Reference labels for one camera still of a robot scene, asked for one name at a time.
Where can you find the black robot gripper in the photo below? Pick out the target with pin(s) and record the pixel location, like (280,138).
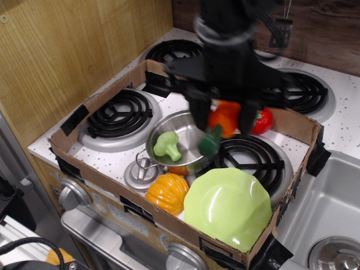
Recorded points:
(228,70)

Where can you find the orange toy carrot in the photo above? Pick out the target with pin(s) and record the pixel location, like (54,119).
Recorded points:
(222,124)

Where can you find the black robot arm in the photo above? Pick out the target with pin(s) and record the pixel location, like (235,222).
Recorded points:
(222,20)

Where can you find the green plastic plate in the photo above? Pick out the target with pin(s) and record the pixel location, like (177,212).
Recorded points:
(228,205)

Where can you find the red toy tomato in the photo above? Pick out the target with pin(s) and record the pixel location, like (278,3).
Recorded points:
(263,121)

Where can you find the small steel pot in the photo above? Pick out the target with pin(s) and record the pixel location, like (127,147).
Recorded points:
(197,148)

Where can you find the green toy broccoli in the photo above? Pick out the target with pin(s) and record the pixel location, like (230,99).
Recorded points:
(166,144)

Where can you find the brown cardboard fence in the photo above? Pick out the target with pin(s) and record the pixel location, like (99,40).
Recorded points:
(107,177)

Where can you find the hanging steel spatula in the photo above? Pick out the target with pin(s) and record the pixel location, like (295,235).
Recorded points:
(281,38)

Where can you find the front left black burner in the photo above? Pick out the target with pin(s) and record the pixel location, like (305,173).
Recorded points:
(122,123)

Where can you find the orange toy pumpkin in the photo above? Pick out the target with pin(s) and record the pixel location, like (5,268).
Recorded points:
(168,193)

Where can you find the silver stovetop knob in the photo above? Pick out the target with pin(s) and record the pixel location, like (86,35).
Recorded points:
(141,174)

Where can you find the silver toy sink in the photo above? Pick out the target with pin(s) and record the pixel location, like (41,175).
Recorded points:
(325,206)

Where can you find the right silver oven knob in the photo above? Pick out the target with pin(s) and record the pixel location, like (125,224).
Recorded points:
(181,257)

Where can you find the silver oven knob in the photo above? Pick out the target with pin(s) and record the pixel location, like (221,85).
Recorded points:
(72,195)
(181,257)

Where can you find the left silver oven knob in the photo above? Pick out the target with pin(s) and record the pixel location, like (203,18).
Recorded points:
(72,195)

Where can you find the silver sink drain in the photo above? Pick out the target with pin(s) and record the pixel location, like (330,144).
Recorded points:
(334,253)

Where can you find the orange object bottom left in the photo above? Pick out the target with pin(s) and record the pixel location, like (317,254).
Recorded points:
(53,258)

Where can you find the silver oven door handle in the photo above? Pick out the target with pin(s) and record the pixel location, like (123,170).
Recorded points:
(113,249)

